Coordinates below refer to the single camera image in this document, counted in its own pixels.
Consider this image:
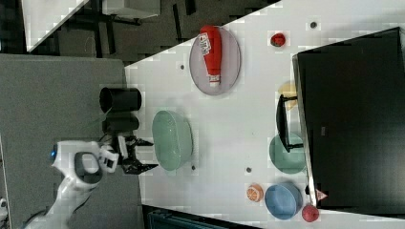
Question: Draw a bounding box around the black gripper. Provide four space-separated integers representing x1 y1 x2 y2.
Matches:
117 135 157 175

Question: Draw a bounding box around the green strainer bowl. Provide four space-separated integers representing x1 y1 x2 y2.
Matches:
152 111 193 171

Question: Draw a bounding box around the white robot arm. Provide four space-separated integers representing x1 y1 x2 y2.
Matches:
21 135 157 229

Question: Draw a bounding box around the black cylinder holder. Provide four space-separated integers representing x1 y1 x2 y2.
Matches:
99 88 142 113

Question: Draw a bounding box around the orange slice toy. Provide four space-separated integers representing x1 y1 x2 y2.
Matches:
246 183 264 202

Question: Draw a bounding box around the grey round plate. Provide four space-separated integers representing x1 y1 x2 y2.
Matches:
189 25 242 95

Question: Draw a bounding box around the red ketchup bottle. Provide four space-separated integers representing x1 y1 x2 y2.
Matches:
198 25 222 88

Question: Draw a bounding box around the blue cup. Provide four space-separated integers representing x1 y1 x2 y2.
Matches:
265 182 303 220

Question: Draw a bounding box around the green cup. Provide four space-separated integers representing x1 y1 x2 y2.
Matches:
269 135 306 175

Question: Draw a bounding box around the yellow banana peel toy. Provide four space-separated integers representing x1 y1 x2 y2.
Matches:
278 82 297 111

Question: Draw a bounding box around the red strawberry toy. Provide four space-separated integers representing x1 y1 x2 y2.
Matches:
270 32 286 47

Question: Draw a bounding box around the red apple toy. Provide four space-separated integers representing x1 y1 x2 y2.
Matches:
302 204 319 222

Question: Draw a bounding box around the black toaster oven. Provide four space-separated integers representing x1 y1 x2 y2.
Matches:
276 28 405 219

